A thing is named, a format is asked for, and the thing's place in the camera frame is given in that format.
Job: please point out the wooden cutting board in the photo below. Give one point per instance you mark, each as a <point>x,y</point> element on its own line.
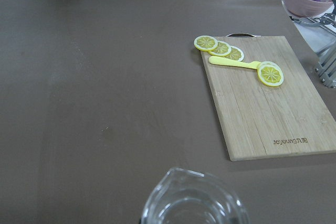
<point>259,121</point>

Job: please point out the clear glass measuring cup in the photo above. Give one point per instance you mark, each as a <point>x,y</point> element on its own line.
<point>186,196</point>

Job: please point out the lemon slice inner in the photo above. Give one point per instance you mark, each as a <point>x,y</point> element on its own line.
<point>235,54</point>

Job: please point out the aluminium frame post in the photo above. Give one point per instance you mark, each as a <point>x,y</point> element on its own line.
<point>326,65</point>

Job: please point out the lemon slice on knife tip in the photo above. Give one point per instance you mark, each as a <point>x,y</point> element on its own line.
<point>270,74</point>

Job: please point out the lemon slice outer end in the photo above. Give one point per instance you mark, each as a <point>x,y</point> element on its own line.
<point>205,43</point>

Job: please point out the lemon slice middle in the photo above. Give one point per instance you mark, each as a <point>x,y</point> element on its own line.
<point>223,49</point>

